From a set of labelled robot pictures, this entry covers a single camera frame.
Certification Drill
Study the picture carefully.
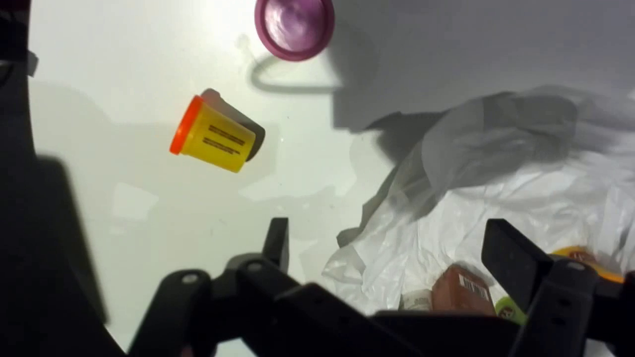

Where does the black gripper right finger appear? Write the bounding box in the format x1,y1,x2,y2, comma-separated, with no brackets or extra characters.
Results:
481,219,635,357

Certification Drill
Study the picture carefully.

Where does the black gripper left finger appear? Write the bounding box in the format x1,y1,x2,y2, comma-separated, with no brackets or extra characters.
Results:
127,219,421,357

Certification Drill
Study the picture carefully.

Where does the orange lid play-dough tub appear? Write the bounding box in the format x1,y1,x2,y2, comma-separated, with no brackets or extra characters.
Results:
554,246,625,284

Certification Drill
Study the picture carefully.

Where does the yellow tub orange lid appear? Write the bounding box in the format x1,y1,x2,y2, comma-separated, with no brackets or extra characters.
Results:
169,90,266,173

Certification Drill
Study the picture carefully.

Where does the magenta lid play-dough tub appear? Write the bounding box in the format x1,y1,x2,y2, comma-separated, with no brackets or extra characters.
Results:
254,0,336,62

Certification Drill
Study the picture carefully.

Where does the brown jar red lid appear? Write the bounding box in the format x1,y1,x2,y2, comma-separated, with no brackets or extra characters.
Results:
431,264,495,316

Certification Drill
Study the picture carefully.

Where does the white plastic bag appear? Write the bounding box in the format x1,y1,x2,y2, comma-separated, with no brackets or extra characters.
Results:
322,88,635,314

